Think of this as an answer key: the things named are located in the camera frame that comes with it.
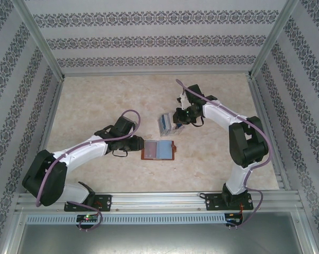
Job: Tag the steel sheet panel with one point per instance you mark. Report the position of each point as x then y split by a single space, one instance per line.
159 238

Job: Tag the left controller board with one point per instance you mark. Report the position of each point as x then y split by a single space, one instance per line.
88 218

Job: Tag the aluminium side rail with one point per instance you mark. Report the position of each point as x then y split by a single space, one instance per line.
52 119
264 119

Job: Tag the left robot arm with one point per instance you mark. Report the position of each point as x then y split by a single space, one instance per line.
82 150

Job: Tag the controller board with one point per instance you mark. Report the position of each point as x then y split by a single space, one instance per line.
232 221
88 218

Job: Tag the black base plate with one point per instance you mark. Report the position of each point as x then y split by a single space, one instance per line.
211 202
106 202

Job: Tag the blue and white card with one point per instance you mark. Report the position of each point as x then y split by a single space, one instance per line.
164 122

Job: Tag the aluminium mounting rail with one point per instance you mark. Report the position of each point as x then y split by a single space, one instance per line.
159 201

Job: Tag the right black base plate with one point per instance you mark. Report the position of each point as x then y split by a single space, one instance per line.
211 202

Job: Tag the right controller board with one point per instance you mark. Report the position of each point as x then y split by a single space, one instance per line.
232 221

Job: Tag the light blue card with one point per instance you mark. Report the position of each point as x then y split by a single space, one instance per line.
164 149

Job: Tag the brown leather card holder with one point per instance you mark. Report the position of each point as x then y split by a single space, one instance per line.
175 149

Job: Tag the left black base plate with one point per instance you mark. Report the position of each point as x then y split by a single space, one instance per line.
106 202

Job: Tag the aluminium frame post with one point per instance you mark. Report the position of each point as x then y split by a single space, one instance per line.
40 42
274 39

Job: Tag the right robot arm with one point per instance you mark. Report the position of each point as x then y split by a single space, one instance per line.
220 113

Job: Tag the dark blue card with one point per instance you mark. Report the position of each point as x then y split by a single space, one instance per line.
179 127

